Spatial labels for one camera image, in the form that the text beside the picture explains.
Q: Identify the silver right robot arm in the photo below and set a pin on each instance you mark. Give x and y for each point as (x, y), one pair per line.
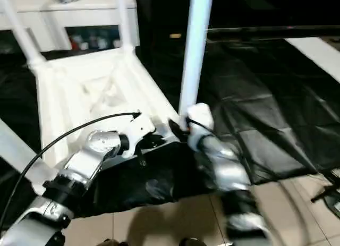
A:
(228, 166)

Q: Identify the white flat panel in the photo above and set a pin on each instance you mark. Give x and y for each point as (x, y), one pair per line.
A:
(316, 54)

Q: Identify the white plastic table top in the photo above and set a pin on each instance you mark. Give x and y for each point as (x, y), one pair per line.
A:
(79, 78)

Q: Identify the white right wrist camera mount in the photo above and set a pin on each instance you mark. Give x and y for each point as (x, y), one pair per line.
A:
(200, 113)

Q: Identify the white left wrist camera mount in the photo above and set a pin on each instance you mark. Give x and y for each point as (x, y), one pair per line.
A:
(139, 129)

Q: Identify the black glossy mat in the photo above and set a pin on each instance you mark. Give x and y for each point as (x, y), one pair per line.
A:
(252, 97)

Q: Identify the white plastic table leg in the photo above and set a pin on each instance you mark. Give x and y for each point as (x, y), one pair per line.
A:
(24, 30)
(18, 145)
(125, 23)
(196, 57)

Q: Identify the dark robot torso part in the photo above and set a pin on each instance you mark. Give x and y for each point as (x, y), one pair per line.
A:
(190, 242)
(114, 242)

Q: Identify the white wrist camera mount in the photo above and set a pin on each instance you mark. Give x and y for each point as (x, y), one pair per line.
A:
(139, 129)
(200, 113)

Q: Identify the small tan label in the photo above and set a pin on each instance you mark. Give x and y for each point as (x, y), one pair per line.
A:
(174, 35)

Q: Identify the white cabinet with glass doors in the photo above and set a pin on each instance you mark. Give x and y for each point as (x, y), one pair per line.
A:
(87, 15)

